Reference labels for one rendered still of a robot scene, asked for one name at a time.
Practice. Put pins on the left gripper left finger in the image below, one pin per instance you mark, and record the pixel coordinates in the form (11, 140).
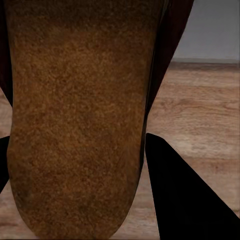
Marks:
(4, 175)

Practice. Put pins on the sandal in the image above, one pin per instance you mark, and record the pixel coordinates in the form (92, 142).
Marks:
(81, 77)

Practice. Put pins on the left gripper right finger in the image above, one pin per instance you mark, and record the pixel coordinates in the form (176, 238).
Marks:
(185, 205)

